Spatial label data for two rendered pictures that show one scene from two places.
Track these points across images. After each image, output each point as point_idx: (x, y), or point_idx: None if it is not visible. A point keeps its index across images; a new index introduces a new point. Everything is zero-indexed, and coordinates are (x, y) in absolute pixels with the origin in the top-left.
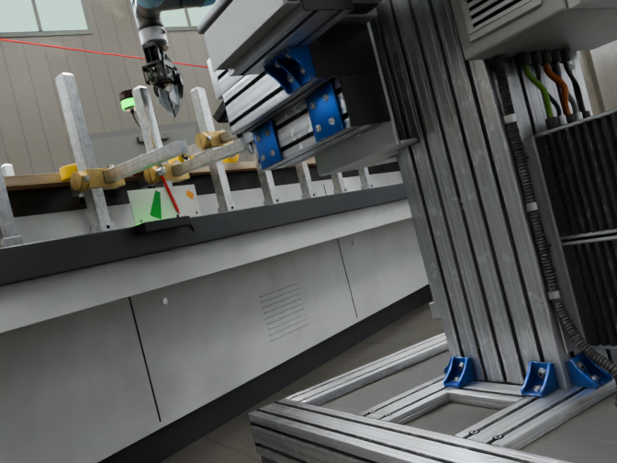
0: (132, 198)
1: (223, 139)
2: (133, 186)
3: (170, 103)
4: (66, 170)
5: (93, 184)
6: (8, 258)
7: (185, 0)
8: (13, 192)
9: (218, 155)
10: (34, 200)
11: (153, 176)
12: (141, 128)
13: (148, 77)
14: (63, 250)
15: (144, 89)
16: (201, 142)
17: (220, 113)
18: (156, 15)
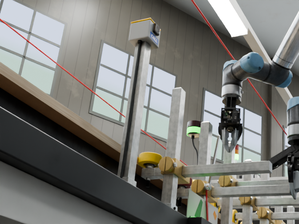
0: (190, 196)
1: (238, 186)
2: (160, 194)
3: (228, 141)
4: (149, 155)
5: (176, 171)
6: (130, 193)
7: (270, 77)
8: (104, 155)
9: (262, 191)
10: (112, 168)
11: (200, 188)
12: (199, 150)
13: (221, 117)
14: (154, 208)
15: (211, 125)
16: (224, 182)
17: (275, 160)
18: (244, 78)
